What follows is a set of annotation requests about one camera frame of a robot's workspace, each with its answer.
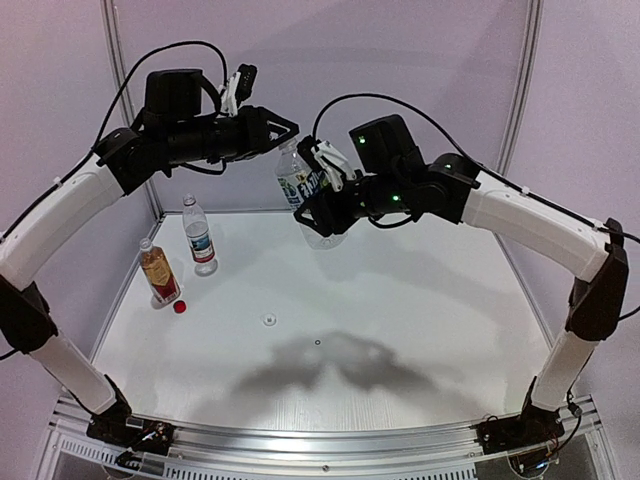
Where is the clear bottle red white label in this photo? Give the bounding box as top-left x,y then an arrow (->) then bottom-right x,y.
182,194 -> 218,277

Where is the clear bottle blue label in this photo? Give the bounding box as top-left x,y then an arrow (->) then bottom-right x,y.
275,138 -> 347,250

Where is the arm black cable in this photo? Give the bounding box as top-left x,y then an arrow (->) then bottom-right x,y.
0,40 -> 230,236
312,93 -> 640,321

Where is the aluminium front rail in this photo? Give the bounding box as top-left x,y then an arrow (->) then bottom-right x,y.
35,395 -> 616,479

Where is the clear white bottle cap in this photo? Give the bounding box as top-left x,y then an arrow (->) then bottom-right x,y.
262,313 -> 277,326

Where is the gold red tea bottle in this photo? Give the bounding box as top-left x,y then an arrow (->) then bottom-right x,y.
139,237 -> 181,306

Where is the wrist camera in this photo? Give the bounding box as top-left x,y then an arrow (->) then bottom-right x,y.
219,64 -> 258,117
297,136 -> 357,192

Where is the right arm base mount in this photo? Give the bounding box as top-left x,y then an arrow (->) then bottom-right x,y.
471,392 -> 583,456

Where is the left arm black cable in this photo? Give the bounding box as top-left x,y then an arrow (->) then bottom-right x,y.
0,40 -> 230,236

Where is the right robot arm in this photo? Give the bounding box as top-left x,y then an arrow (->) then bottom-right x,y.
294,114 -> 629,425

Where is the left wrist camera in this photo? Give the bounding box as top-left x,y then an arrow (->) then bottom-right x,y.
219,64 -> 258,117

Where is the right aluminium corner post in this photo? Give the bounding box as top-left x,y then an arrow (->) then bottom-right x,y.
495,0 -> 544,176

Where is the red bottle cap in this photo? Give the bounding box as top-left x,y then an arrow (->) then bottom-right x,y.
173,300 -> 187,314

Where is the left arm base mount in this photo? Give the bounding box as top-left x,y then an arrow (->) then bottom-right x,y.
86,376 -> 175,456

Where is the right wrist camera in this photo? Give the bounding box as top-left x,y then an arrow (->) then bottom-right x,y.
297,136 -> 357,192

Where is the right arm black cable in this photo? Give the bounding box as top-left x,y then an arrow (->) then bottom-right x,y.
312,93 -> 640,321

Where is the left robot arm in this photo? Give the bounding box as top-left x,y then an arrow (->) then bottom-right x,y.
1,64 -> 300,416

